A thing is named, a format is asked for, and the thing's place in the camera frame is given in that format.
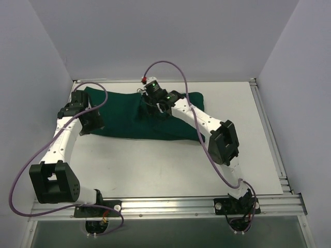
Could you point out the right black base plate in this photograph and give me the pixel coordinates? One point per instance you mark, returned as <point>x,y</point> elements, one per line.
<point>232,206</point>

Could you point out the front aluminium rail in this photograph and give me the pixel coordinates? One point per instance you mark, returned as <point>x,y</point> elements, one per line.
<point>203,207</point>

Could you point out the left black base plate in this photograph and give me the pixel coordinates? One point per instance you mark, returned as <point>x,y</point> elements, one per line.
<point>110,208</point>

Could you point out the dark green surgical cloth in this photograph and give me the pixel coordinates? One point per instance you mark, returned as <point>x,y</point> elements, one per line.
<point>126,116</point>

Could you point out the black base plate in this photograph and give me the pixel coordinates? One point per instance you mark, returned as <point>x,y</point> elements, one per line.
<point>110,208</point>
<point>232,206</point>

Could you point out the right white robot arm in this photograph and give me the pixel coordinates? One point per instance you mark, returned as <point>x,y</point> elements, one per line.
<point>218,139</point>

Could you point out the back aluminium rail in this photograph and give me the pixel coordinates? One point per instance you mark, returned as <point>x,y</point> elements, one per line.
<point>207,80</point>

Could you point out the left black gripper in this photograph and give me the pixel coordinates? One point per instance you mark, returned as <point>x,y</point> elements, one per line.
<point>91,124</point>

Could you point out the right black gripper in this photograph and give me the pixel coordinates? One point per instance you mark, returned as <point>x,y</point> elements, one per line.
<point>146,96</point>

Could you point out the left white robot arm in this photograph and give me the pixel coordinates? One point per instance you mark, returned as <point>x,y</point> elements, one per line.
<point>53,179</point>

